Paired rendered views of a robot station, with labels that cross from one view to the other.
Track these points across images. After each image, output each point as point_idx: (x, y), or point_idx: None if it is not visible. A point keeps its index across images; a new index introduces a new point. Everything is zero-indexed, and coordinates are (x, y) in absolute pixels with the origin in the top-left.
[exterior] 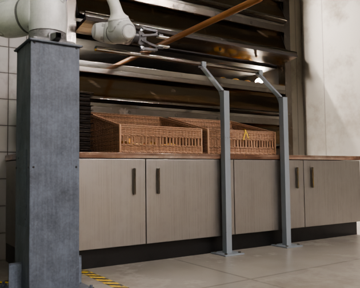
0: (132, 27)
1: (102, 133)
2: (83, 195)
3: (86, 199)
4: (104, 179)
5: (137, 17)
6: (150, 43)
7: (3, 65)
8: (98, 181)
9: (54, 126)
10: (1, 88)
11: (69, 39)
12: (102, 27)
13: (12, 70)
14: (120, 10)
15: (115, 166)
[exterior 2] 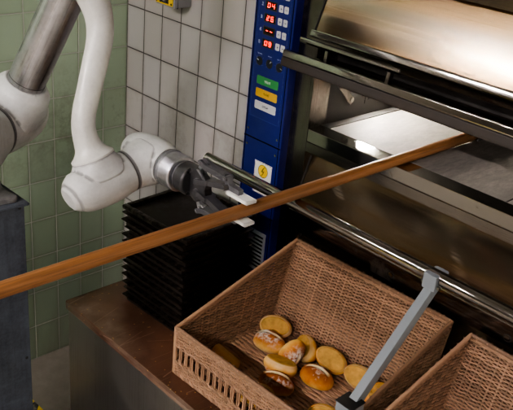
0: (67, 194)
1: (232, 309)
2: (113, 398)
3: (116, 406)
4: (135, 397)
5: (454, 50)
6: (208, 203)
7: (210, 113)
8: (129, 394)
9: None
10: (205, 150)
11: (301, 85)
12: (121, 149)
13: (219, 124)
14: (78, 147)
15: (148, 390)
